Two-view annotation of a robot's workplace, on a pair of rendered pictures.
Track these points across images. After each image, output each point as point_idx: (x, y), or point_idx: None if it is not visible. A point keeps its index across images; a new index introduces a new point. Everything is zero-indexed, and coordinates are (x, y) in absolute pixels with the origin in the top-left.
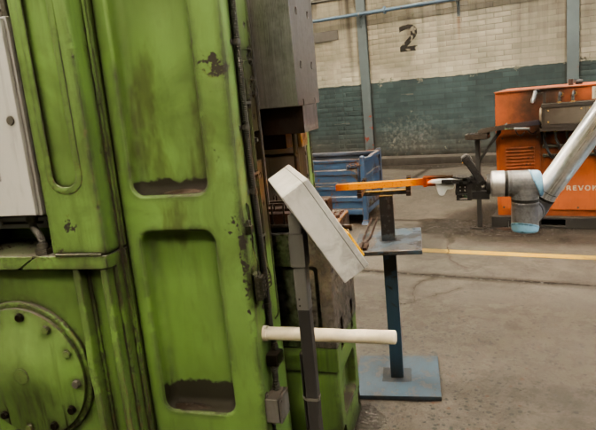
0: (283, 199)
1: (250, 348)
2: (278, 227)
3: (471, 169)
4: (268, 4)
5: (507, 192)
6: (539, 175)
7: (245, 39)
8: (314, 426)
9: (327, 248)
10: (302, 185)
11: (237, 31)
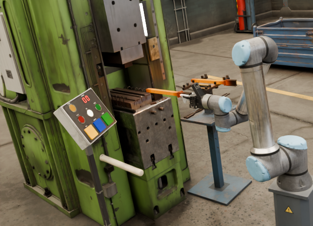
0: (53, 113)
1: None
2: (118, 107)
3: (195, 92)
4: (97, 2)
5: (209, 108)
6: (222, 101)
7: (87, 20)
8: (99, 203)
9: (73, 135)
10: (59, 109)
11: (73, 22)
